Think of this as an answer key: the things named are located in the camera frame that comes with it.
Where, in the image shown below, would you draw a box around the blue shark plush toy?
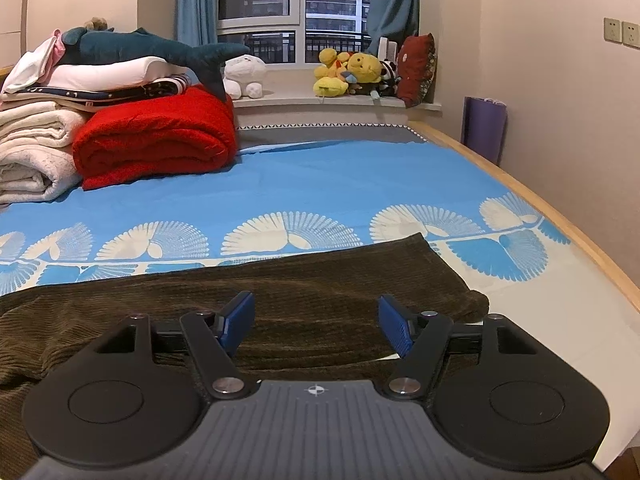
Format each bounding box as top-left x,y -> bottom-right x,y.
56,26 -> 251,101

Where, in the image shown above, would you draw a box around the white plush toy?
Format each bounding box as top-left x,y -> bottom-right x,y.
222,54 -> 268,100

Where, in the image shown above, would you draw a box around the yellow duck plush toy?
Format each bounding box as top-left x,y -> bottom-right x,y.
313,47 -> 351,97

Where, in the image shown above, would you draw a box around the white speckled folded quilt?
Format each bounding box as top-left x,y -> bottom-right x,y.
0,143 -> 84,206

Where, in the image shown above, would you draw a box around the white plastic object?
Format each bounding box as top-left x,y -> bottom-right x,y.
378,36 -> 401,63

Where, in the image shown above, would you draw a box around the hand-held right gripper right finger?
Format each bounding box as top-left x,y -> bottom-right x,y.
378,295 -> 549,402

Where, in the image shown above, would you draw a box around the white windowsill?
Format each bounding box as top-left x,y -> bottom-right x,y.
232,62 -> 443,113

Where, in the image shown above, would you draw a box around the window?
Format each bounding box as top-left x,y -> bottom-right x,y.
217,0 -> 376,66

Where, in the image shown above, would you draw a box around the blue white patterned bed sheet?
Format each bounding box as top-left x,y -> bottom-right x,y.
0,139 -> 638,471

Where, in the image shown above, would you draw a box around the red folded blanket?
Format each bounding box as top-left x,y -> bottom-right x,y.
72,84 -> 240,192

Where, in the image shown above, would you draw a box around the brown corduroy pants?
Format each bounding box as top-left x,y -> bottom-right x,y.
0,232 -> 491,478

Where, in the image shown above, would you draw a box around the blue curtain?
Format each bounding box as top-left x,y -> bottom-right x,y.
365,0 -> 421,53
175,0 -> 221,48

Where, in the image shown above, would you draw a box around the panda plush toy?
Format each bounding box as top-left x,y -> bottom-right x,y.
372,60 -> 401,98

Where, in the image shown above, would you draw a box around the white pillow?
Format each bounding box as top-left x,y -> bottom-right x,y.
45,56 -> 183,92

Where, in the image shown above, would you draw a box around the wooden bed frame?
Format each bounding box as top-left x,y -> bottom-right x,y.
407,121 -> 640,313

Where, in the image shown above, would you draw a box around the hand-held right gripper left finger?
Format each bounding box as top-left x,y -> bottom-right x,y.
94,291 -> 257,401

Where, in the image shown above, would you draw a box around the red cushion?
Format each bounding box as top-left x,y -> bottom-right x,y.
396,33 -> 437,108

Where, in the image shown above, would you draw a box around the yellow bear plush toy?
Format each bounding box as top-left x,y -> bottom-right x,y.
345,51 -> 386,96

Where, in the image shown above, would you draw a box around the pink and white cloth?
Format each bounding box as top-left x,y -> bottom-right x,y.
2,30 -> 68,95

